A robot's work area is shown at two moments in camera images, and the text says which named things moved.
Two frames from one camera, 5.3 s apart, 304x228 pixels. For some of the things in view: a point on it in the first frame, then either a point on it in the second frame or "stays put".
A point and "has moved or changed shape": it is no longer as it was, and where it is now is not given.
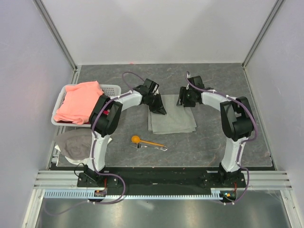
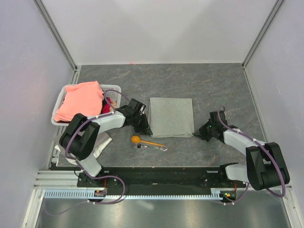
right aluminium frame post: x=255 y=43 stays put
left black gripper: x=159 y=103 -> x=145 y=126
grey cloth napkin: x=178 y=119 has moved or changed shape
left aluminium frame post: x=43 y=11 stays put
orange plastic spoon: x=136 y=139 stays put
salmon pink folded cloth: x=79 y=101 stays put
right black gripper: x=183 y=90 -> x=200 y=132
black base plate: x=162 y=177 stays put
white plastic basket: x=110 y=90 stays put
